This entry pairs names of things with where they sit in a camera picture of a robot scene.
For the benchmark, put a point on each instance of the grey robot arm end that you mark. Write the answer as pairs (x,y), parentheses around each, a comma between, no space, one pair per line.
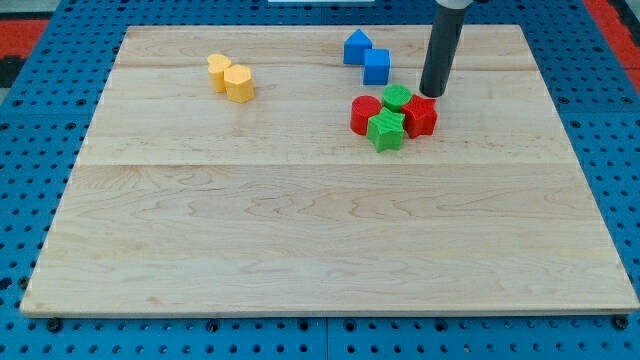
(455,4)

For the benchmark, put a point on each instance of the yellow hexagon block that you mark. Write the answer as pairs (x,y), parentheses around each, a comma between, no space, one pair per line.
(239,83)

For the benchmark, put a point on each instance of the green star block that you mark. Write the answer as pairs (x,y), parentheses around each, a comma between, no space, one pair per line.
(386,130)

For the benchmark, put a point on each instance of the red cylinder block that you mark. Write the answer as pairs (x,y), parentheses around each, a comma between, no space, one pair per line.
(362,109)

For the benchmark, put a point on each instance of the light wooden board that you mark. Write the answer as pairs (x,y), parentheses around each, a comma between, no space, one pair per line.
(183,203)

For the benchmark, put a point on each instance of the green cylinder block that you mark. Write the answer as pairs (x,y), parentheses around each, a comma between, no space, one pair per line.
(395,96)

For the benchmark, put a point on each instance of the red star block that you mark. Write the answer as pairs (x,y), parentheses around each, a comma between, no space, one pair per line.
(420,116)

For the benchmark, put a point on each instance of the blue cube block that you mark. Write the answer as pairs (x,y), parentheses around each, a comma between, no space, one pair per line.
(376,66)

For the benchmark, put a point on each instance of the blue pentagon house block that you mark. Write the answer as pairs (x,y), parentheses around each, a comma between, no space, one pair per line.
(355,46)

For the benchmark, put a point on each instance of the yellow heart block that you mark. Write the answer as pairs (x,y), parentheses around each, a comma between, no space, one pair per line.
(217,64)

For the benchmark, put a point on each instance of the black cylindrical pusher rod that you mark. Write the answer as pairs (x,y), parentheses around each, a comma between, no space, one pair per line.
(442,46)

